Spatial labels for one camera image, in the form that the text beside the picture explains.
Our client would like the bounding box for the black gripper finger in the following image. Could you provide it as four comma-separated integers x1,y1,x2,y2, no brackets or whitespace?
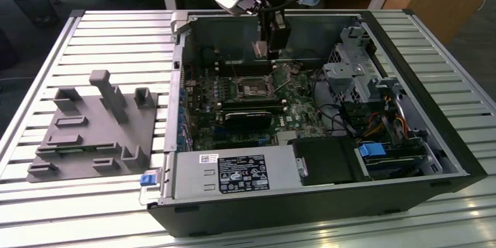
270,12,293,60
257,12,271,44

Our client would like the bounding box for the silver wire locking lever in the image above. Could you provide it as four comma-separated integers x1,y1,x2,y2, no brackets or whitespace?
229,53,241,80

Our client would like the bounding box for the CPU socket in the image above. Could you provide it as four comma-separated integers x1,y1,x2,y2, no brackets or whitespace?
231,75,279,100

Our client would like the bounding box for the green motherboard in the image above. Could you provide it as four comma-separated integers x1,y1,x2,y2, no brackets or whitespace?
179,61,331,153

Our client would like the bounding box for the black fan graphics card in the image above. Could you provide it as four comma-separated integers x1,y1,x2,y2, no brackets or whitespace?
223,110,275,132

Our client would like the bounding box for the silver finned heatsink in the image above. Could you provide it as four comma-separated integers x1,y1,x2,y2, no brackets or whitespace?
275,130,297,146

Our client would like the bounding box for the black plastic shroud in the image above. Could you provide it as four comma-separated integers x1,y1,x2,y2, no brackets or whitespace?
289,136,374,187

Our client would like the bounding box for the blue disk carrier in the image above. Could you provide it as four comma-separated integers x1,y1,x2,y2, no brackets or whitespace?
359,142,389,161

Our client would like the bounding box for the black hard disk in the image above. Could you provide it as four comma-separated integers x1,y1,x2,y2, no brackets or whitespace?
365,150,427,175

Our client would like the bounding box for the grey parts rack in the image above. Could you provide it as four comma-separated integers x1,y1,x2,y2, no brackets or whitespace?
25,69,161,184

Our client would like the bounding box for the silver power supply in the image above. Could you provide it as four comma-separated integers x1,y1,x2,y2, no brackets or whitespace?
170,143,310,204

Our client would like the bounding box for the black open PC case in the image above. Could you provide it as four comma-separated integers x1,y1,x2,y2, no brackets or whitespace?
146,8,490,238

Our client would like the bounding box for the green RAM stick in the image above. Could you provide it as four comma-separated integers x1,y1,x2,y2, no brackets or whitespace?
57,147,98,154

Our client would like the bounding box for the yellow orange wire bundle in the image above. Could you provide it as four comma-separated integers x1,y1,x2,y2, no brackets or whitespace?
366,93,410,140

